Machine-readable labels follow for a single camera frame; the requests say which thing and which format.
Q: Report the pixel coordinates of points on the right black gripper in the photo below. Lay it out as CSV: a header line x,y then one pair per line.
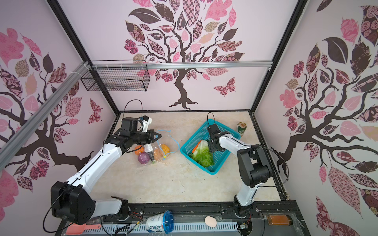
x,y
211,147

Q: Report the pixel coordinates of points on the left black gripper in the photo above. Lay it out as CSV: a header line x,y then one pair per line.
x,y
150,133

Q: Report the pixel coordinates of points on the clear blue zip top bag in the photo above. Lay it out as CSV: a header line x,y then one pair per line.
x,y
166,138

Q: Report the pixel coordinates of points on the brown toy walnut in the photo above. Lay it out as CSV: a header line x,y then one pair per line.
x,y
158,154

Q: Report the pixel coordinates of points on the yellow brown toy potato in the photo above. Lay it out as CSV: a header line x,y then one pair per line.
x,y
165,149

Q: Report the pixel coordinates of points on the orange toy carrot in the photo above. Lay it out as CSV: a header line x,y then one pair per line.
x,y
196,146

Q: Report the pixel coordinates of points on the green toy lettuce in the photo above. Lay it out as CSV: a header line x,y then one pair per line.
x,y
202,155

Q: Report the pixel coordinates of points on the teal plastic basket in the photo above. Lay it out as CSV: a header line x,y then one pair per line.
x,y
219,157

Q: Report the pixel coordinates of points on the purple toy onion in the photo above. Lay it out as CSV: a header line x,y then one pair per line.
x,y
143,158

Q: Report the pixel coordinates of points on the orange toy pumpkin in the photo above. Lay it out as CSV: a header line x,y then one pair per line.
x,y
139,149

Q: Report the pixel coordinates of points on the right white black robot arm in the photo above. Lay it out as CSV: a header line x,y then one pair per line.
x,y
253,164

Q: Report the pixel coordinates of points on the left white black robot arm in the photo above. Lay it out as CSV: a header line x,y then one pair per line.
x,y
71,199

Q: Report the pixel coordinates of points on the green drink can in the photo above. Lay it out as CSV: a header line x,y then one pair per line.
x,y
241,128

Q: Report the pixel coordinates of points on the pink egg shaped toy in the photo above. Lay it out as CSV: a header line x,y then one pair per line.
x,y
210,221

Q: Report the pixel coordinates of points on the white blue yogurt cup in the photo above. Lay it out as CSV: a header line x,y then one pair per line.
x,y
159,223

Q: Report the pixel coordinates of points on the brown amber bottle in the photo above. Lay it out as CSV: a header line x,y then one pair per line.
x,y
279,220

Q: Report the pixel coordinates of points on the red plastic spatula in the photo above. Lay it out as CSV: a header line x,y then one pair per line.
x,y
75,229

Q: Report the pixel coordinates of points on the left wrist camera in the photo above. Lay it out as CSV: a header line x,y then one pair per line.
x,y
134,125

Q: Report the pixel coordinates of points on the black wire wall basket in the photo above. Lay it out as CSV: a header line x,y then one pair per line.
x,y
117,75

